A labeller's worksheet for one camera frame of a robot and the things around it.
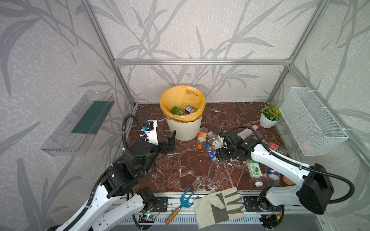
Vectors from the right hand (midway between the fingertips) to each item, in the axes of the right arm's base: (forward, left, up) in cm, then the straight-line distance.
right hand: (220, 153), depth 82 cm
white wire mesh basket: (-2, -39, +24) cm, 46 cm away
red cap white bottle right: (+17, -21, -5) cm, 28 cm away
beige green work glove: (-26, +4, -9) cm, 28 cm away
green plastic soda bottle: (+30, +28, +4) cm, 41 cm away
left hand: (-2, +26, +25) cm, 36 cm away
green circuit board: (-30, +39, -11) cm, 51 cm away
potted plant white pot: (+24, -36, +4) cm, 43 cm away
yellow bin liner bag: (+36, +25, +13) cm, 46 cm away
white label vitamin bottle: (+15, +2, -9) cm, 17 cm away
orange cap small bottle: (+13, +11, -7) cm, 18 cm away
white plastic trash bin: (+13, +20, +3) cm, 24 cm away
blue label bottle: (+29, +18, +6) cm, 34 cm away
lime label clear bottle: (-9, -20, -6) cm, 22 cm away
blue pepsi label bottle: (+2, +4, -4) cm, 6 cm away
